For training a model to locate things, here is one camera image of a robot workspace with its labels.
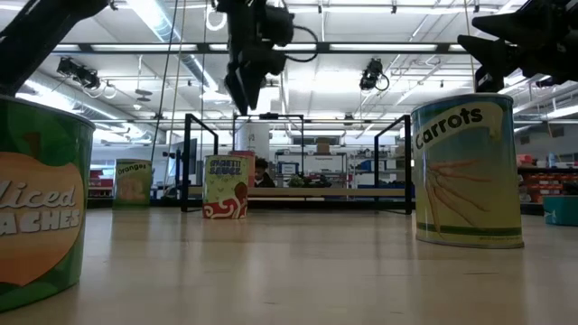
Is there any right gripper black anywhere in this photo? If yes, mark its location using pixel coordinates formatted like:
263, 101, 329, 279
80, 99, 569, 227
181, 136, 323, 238
457, 0, 578, 93

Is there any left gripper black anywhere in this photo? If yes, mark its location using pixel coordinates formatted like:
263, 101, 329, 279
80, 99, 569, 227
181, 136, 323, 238
215, 0, 287, 116

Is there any spaghetti sauce can red swirl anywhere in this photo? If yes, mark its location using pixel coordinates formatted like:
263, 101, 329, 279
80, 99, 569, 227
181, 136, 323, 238
201, 154, 249, 220

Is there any yellow carrots can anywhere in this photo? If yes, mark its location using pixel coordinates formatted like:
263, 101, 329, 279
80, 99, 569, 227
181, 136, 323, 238
410, 92, 526, 250

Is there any green oranges can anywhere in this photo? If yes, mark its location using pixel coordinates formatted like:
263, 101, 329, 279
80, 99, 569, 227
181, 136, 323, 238
112, 158, 154, 209

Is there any teal bin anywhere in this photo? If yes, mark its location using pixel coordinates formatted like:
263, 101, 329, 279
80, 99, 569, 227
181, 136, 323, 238
543, 194, 578, 228

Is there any green sliced peaches can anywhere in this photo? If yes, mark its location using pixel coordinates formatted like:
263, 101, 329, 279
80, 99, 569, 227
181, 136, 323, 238
0, 94, 97, 313

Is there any person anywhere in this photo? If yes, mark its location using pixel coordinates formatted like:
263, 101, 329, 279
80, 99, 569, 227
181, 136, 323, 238
253, 156, 276, 189

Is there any dark green clutter pile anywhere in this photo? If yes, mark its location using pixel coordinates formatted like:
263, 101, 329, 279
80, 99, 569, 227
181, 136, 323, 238
287, 173, 333, 189

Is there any rack with orange bins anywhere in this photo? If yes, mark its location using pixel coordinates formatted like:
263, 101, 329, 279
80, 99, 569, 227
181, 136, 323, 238
517, 165, 578, 204

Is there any red storage cabinet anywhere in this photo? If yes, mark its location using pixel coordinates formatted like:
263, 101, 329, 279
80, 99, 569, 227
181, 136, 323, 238
89, 169, 114, 200

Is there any left arm's black wrist camera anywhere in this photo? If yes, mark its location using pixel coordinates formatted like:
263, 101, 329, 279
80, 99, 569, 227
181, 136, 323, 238
264, 3, 296, 47

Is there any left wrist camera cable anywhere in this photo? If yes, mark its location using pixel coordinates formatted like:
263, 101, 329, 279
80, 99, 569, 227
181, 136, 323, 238
284, 24, 320, 63

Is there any dark hanging cable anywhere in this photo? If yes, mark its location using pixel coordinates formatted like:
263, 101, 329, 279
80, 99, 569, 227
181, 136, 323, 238
150, 0, 181, 163

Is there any black hanging camera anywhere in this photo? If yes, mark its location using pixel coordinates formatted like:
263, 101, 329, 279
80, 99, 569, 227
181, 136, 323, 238
359, 57, 390, 92
56, 57, 101, 90

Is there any black frame wooden shelf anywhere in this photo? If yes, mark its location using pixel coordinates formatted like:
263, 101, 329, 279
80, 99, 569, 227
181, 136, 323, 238
180, 112, 413, 216

